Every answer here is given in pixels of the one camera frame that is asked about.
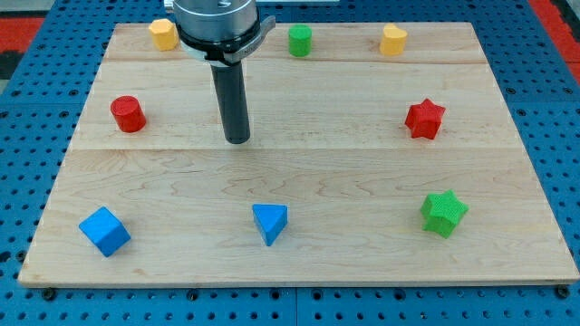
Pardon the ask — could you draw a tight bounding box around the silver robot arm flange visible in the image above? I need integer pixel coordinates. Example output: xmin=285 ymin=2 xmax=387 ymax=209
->
xmin=164 ymin=0 xmax=276 ymax=67

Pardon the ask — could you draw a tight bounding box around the red star block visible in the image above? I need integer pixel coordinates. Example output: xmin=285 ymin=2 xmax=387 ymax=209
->
xmin=404 ymin=99 xmax=446 ymax=139

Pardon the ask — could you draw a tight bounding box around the green star block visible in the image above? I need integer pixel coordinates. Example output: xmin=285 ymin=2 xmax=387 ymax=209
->
xmin=420 ymin=189 xmax=469 ymax=238

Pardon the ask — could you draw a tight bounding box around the yellow heart block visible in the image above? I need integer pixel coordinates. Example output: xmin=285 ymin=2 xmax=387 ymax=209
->
xmin=380 ymin=23 xmax=408 ymax=56

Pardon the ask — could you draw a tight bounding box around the blue triangle block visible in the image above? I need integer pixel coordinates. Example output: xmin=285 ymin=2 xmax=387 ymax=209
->
xmin=252 ymin=204 xmax=288 ymax=246

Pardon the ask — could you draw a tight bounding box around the light wooden board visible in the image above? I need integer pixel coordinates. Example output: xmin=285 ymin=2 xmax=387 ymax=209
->
xmin=19 ymin=23 xmax=579 ymax=289

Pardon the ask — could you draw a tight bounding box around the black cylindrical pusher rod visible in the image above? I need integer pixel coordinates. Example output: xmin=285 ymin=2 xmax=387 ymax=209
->
xmin=211 ymin=62 xmax=250 ymax=144

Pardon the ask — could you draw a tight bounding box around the green cylinder block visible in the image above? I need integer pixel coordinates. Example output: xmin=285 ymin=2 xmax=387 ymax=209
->
xmin=288 ymin=24 xmax=312 ymax=57

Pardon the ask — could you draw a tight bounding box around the red cylinder block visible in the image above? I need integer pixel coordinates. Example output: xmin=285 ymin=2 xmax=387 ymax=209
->
xmin=110 ymin=95 xmax=147 ymax=133

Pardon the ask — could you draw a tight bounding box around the yellow hexagon block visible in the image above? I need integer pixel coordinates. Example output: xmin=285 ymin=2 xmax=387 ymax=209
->
xmin=149 ymin=18 xmax=179 ymax=52

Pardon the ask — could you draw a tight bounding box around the blue cube block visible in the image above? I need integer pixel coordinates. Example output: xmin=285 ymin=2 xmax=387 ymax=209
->
xmin=79 ymin=206 xmax=131 ymax=257

